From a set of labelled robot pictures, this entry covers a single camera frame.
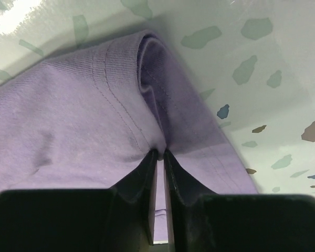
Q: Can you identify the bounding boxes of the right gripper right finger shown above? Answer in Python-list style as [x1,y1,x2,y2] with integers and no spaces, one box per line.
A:
[164,151,315,251]

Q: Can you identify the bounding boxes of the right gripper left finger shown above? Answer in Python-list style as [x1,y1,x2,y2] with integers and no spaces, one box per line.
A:
[0,150,158,251]

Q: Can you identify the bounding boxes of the purple t shirt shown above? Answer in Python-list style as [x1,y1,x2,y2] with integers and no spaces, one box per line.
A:
[0,29,258,241]

